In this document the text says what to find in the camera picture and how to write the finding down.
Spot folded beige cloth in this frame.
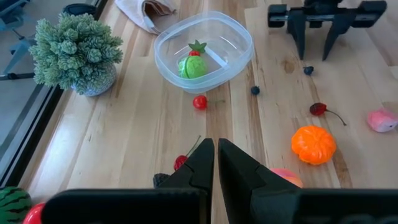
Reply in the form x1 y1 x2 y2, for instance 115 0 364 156
114 0 177 35

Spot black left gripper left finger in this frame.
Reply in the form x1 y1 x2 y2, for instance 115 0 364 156
41 138 215 224

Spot red cherry tomato green stem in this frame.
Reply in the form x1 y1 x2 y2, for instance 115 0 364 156
192 95 225 111

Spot dark red cherry with stem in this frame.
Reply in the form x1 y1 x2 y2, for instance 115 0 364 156
309 102 348 127

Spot pink fuzzy peach toy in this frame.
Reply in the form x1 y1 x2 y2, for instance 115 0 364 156
366 108 398 134

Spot small striped watermelon toy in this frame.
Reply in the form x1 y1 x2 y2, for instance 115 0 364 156
0 186 32 224

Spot orange tangerine toy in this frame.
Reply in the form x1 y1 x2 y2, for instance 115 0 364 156
290 124 337 166

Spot smooth orange-pink peach toy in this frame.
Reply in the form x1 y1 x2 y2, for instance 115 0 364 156
269 167 304 189

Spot glossy red fruit green leaves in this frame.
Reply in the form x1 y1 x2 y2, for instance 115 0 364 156
187 39 208 57

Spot blackberry toy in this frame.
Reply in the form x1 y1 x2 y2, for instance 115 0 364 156
152 172 171 189

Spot clear plastic tupperware container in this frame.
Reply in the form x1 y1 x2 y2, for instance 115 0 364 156
154 11 255 95

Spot black long table edge rail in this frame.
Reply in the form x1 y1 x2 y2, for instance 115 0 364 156
0 0 109 189

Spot grey chair base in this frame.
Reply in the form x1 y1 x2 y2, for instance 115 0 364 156
0 0 40 81

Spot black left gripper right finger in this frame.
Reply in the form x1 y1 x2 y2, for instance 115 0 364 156
218 138 398 224

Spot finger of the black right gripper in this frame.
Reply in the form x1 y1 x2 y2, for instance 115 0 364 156
287 9 307 60
322 12 355 60

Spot potted green succulent plant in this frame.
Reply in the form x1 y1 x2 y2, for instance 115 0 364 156
28 12 124 96

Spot green apple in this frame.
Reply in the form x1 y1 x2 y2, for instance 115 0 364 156
178 55 208 80

